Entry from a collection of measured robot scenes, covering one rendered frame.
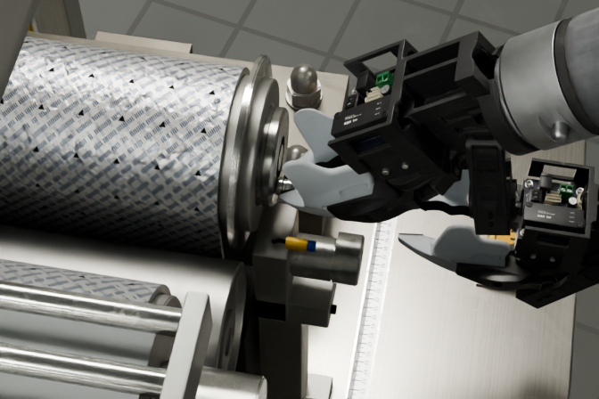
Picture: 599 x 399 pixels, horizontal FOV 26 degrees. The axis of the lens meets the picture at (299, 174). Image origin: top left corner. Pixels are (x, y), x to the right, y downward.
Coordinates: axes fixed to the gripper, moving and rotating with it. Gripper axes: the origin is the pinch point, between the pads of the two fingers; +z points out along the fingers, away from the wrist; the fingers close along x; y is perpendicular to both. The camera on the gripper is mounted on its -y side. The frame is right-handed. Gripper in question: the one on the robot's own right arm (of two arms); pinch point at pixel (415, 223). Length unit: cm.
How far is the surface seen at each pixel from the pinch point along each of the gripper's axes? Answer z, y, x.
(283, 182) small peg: 9.9, 15.7, 8.1
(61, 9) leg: 62, -64, -71
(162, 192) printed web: 17.9, 18.1, 12.1
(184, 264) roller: 15.9, 13.7, 15.1
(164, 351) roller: 13.1, 26.8, 28.2
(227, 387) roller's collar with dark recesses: 8.9, 27.5, 30.1
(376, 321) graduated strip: 2.5, -19.0, 0.0
